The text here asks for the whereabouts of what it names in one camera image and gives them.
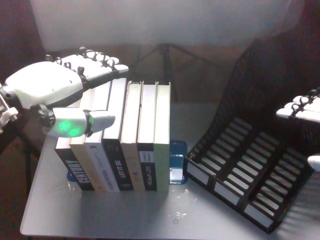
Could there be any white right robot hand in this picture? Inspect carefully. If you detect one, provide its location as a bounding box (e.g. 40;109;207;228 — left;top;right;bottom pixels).
276;87;320;172

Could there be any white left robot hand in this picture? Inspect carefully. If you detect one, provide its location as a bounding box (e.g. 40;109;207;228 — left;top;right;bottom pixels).
4;46;130;139

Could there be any cream hardcover book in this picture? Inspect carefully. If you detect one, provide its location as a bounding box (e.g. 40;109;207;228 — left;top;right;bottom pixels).
119;79;146;192

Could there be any black Let It Be book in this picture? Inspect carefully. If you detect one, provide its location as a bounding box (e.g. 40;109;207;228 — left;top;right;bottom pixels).
101;77;134;192

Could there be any black three-slot file rack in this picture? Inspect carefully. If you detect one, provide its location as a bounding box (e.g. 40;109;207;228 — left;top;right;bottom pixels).
184;37;316;235

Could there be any beige spine book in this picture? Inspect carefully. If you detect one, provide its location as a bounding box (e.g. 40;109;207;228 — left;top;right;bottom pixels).
69;87;108;193

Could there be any white spine K book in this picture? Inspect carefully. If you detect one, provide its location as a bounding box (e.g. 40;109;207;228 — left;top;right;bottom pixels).
83;81;121;193

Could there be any black Century book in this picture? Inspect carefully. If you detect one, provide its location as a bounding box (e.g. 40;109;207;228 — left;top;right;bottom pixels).
54;134;95;192

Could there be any black book white label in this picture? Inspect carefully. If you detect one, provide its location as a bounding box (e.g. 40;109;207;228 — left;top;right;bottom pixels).
136;80;159;192

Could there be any green spine book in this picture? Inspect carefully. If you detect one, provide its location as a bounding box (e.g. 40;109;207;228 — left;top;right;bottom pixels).
152;81;172;193

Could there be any black tripod stand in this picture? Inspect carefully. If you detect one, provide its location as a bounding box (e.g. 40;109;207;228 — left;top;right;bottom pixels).
128;43;210;102

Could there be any white backdrop cloth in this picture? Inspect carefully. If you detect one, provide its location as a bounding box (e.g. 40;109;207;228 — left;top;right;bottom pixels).
29;0;310;51

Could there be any clear plastic scrap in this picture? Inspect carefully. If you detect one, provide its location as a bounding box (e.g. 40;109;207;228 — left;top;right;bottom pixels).
172;188;200;218

